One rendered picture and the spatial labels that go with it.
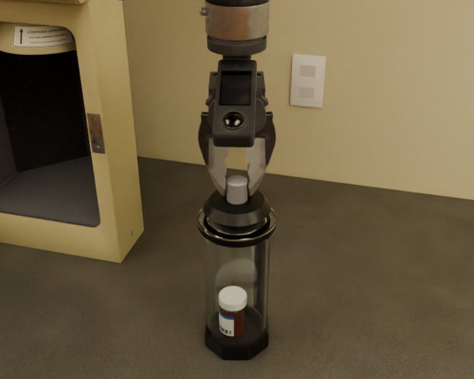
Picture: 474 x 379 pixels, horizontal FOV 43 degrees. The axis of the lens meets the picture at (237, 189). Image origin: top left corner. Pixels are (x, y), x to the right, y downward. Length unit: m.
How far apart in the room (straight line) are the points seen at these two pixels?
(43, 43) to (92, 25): 0.11
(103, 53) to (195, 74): 0.44
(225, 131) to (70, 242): 0.56
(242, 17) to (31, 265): 0.66
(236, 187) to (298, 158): 0.62
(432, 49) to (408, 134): 0.19
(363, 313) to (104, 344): 0.42
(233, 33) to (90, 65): 0.32
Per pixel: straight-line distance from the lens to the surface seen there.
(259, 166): 0.78
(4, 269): 1.17
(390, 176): 1.39
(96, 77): 0.95
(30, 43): 1.02
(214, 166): 0.78
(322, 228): 1.21
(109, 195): 1.05
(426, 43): 1.27
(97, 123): 0.99
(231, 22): 0.69
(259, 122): 0.74
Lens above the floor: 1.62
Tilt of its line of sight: 31 degrees down
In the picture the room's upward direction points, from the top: straight up
